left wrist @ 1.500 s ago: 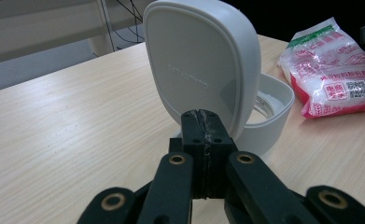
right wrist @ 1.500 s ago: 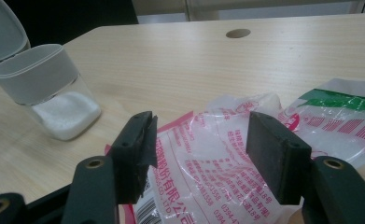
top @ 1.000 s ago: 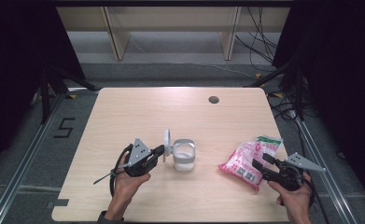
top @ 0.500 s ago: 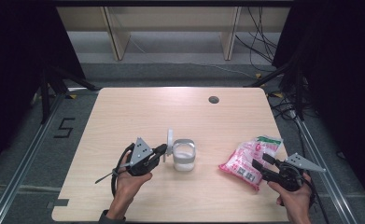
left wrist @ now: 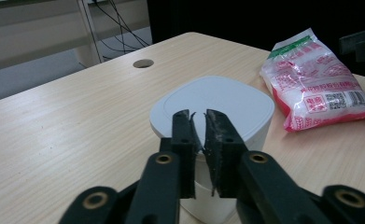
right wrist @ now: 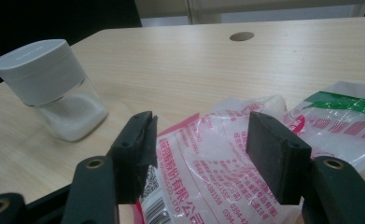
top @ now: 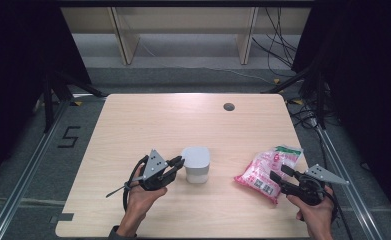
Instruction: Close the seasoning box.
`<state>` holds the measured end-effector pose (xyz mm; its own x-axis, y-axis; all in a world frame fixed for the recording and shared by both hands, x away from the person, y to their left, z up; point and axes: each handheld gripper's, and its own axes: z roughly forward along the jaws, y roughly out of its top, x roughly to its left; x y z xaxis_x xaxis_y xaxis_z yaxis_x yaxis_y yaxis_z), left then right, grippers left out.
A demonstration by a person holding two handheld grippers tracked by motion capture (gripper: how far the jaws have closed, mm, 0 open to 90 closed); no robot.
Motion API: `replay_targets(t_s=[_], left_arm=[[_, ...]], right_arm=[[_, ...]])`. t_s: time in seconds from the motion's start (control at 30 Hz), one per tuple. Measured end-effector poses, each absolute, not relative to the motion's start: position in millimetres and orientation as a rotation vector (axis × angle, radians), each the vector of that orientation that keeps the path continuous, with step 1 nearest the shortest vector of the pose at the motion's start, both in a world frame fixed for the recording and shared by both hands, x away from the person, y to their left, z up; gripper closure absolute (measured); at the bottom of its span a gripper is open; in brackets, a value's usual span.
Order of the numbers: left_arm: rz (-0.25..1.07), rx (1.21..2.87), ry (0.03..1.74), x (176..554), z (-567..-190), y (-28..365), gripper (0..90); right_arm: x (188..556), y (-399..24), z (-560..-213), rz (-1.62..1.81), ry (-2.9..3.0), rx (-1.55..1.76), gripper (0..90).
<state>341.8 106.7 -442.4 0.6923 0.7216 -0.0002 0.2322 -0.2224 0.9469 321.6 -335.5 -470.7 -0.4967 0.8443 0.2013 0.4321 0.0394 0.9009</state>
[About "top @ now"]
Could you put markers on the yellow tape piece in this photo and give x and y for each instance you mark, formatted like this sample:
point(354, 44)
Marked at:
point(78, 103)
point(298, 101)
point(276, 81)

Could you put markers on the metal floor rail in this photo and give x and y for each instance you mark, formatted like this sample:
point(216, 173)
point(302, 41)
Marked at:
point(338, 160)
point(23, 183)

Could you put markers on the black tripod stand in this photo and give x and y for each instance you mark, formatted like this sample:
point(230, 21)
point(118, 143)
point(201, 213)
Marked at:
point(321, 100)
point(48, 106)

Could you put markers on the pink and white snack bag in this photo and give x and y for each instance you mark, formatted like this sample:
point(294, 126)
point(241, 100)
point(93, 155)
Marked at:
point(261, 170)

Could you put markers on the person's right hand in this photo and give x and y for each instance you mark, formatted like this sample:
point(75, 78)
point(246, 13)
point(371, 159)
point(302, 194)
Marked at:
point(318, 218)

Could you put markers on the person's left hand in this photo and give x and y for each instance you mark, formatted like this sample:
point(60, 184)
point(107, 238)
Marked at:
point(143, 201)

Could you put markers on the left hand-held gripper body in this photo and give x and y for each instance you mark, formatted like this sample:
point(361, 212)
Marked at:
point(153, 163)

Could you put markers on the dark curtain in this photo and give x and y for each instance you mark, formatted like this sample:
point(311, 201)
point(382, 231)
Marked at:
point(16, 66)
point(366, 83)

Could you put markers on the clear jar with white lid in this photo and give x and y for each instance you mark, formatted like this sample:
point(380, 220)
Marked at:
point(196, 160)

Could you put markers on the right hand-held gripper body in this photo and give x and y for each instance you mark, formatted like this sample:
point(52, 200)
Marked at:
point(324, 174)

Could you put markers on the beige wooden shelf unit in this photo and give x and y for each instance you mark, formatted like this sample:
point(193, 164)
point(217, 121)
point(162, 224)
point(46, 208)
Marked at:
point(123, 40)

